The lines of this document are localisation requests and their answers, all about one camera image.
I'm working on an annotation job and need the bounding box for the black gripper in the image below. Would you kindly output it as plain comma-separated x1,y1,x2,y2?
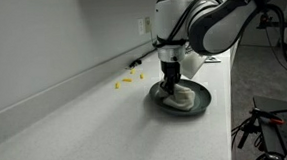
160,62,181,91

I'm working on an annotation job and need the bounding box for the white towel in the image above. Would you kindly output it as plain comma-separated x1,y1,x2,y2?
158,83,196,111

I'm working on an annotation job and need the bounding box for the dark green plate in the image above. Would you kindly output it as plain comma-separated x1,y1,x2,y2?
149,79,212,117

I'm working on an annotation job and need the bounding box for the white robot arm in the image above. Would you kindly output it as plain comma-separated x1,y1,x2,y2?
154,0,271,94

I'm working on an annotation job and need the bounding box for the black plug on counter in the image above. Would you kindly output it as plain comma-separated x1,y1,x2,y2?
129,59,142,69

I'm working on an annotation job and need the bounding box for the yellow pasta piece far left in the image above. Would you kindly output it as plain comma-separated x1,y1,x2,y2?
130,69,136,75

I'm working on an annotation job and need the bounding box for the yellow pasta piece front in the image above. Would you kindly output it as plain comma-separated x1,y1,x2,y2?
122,78,133,82

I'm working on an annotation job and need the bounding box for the yellow pasta piece right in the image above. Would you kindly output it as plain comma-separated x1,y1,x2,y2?
115,82,121,89

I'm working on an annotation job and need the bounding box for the wall power outlet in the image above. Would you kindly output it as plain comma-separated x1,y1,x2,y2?
138,17,151,35

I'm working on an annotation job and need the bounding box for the red handled clamp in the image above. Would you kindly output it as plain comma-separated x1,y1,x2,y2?
251,108,284,125

